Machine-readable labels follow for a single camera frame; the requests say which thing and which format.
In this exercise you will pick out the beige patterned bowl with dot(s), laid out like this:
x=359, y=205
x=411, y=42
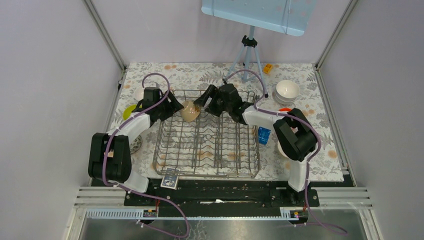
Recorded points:
x=190, y=111
x=279, y=147

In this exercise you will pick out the floral tablecloth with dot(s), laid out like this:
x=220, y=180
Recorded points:
x=189, y=80

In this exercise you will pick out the light blue tripod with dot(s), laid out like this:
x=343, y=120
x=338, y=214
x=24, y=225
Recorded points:
x=247, y=64

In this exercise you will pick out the white ribbed bowl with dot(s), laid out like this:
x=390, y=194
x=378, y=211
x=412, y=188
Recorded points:
x=287, y=90
x=282, y=102

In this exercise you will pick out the light blue board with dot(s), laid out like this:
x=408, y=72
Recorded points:
x=289, y=17

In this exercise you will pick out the orange bowl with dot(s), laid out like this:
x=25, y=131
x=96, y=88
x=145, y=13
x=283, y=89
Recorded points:
x=285, y=109

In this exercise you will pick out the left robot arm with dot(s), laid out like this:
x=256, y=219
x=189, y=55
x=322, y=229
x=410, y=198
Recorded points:
x=110, y=156

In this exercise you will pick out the orange toy block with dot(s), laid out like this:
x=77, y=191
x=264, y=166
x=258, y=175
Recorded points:
x=267, y=68

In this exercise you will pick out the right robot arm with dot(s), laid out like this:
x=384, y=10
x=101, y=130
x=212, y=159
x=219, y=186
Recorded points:
x=298, y=140

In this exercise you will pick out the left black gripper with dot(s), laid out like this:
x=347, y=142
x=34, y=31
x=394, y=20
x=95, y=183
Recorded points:
x=173, y=106

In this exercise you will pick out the blue playing card box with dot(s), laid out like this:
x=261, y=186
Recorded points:
x=170, y=179

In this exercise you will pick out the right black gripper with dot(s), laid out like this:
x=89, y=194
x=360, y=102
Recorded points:
x=214, y=92

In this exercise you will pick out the blue toy block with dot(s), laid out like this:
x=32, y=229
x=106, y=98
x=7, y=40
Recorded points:
x=263, y=135

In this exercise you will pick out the yellow-green bowl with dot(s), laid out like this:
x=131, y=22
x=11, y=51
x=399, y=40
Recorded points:
x=128, y=111

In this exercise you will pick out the pink patterned bowl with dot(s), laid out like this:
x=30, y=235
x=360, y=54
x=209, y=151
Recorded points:
x=136, y=145

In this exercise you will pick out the grey wire dish rack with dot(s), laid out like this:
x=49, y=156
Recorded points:
x=207, y=147

